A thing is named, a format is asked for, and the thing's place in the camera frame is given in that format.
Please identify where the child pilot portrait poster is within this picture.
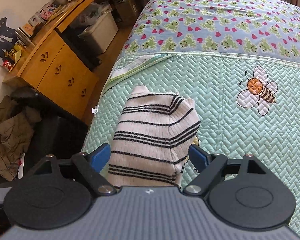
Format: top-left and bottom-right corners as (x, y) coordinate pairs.
(0, 17), (18, 64)

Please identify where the wooden corner desk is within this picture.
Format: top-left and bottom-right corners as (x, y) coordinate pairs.
(3, 0), (98, 119)

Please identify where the green quilted bee bedspread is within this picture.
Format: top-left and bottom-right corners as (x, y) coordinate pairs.
(83, 0), (300, 236)

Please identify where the olive green jacket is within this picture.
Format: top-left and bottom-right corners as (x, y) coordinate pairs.
(0, 96), (42, 181)

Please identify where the black armchair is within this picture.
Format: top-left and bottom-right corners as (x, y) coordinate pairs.
(11, 87), (88, 173)

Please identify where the white striped knit sweater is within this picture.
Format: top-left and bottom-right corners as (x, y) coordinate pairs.
(107, 86), (200, 189)

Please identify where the white plastic storage bin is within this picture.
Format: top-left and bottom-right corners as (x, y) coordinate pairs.
(78, 12), (119, 54)

